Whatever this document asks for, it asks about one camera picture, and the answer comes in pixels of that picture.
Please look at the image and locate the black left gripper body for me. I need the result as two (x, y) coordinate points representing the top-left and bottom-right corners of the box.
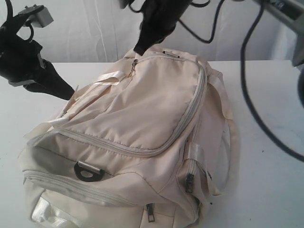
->
(0, 15), (46, 87)

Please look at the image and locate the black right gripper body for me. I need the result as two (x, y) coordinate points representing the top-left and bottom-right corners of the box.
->
(133, 0), (190, 45)

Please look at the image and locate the cream fabric duffel bag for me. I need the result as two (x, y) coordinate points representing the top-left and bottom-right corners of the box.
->
(18, 46), (238, 228)

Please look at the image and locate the dark right arm cable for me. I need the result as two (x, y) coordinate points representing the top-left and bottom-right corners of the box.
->
(175, 0), (304, 163)

